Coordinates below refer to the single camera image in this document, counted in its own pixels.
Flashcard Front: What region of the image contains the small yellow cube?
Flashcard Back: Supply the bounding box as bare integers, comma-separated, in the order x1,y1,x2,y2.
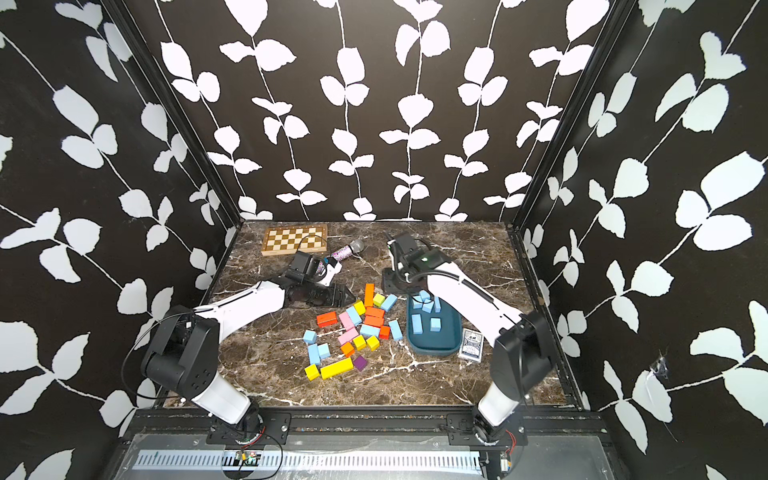
305,364,320,381

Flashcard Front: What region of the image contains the playing card box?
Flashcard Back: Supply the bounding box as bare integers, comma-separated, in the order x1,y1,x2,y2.
457,329,484,363

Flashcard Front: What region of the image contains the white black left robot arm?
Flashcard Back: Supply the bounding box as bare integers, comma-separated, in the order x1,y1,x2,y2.
140,278,355,426

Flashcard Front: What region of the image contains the yellow cube lower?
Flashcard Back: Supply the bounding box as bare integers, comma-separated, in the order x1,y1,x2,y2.
366,336,380,351

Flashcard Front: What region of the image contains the red block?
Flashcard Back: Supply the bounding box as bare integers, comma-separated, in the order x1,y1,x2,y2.
316,311,338,328
365,307,385,318
363,316,385,329

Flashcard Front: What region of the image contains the orange cube lower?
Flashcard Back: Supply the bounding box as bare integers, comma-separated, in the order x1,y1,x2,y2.
341,342,355,357

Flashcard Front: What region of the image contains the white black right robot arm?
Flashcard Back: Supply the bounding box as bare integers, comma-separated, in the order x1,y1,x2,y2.
389,241,557,444

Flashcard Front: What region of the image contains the pink block lower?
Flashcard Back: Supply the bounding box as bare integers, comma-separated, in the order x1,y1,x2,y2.
338,328,359,345

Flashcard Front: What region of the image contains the light blue cube beside long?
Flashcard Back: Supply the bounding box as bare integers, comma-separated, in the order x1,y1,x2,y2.
318,344,330,360

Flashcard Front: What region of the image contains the tall orange block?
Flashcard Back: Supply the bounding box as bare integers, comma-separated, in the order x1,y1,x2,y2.
364,283,375,308

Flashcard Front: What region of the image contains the dark teal plastic tray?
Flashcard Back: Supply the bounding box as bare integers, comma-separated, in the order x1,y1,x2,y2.
406,294,462,357

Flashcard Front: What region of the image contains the wooden chessboard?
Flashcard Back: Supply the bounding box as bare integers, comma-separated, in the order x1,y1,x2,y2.
261,224,328,256

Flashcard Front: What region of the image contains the purple cube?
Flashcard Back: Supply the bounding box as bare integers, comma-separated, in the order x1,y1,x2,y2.
353,356,368,371

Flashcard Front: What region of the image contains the red block left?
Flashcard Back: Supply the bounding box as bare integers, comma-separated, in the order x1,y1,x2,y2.
316,311,338,328

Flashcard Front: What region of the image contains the light blue angled block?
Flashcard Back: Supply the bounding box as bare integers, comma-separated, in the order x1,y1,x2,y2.
346,307,362,326

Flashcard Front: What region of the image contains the purple glitter microphone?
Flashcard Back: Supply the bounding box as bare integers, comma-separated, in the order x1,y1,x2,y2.
331,239,365,262

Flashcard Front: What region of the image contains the long yellow block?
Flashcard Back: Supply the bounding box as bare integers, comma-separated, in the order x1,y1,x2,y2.
320,358,354,379

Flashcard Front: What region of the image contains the pink block upper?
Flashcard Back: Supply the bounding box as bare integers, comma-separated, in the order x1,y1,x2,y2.
339,312,356,331

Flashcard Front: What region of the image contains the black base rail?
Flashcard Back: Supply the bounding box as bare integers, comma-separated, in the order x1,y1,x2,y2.
126,405,611,448

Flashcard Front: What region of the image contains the white slotted cable duct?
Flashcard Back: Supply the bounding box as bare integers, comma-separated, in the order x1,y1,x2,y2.
129,449,481,474

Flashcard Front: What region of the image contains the pink block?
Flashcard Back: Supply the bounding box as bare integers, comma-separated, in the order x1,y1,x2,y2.
338,328,359,345
339,312,356,331

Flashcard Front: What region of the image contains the light blue thin block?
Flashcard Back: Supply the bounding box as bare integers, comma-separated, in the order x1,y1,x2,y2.
411,314,423,335

